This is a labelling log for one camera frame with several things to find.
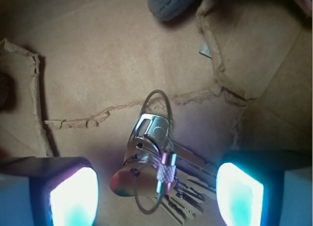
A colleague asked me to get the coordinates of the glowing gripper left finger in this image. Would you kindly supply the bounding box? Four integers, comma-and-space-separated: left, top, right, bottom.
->
0, 157, 99, 226

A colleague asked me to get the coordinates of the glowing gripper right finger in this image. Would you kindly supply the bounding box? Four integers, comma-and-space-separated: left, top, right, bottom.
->
216, 150, 313, 226

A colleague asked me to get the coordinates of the brown paper bag bin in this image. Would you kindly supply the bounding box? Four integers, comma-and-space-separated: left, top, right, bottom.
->
0, 0, 312, 226

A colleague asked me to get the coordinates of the silver key bunch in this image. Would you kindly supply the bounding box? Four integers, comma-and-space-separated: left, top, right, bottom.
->
110, 90, 217, 225

